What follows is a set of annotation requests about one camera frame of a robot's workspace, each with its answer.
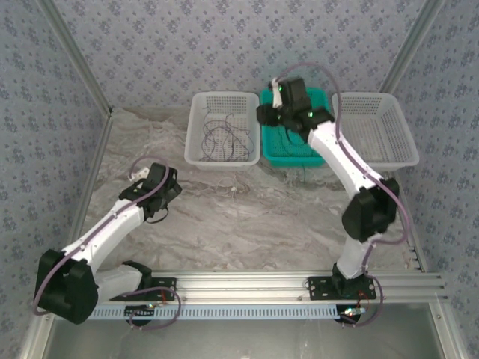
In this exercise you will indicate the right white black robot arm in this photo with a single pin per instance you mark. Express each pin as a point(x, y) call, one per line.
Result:
point(337, 157)

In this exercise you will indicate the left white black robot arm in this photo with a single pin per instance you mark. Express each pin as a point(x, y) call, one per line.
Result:
point(112, 224)

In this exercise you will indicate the teal perforated plastic basket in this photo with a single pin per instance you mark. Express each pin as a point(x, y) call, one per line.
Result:
point(271, 146)

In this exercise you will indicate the white perforated plastic basket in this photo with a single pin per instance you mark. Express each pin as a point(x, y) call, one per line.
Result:
point(224, 101)
point(374, 127)

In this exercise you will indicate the small black controller board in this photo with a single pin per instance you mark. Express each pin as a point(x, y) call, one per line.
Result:
point(350, 313)
point(140, 312)

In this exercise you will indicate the grey metal panel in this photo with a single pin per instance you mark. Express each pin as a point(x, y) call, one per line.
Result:
point(239, 340)

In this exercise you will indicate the aluminium cross rail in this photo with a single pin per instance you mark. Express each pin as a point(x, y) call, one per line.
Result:
point(239, 286)

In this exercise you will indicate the aluminium frame post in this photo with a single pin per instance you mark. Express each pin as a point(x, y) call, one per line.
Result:
point(408, 45)
point(75, 56)

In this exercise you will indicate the aluminium frame side rail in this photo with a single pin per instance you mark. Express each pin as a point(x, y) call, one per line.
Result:
point(454, 336)
point(35, 336)

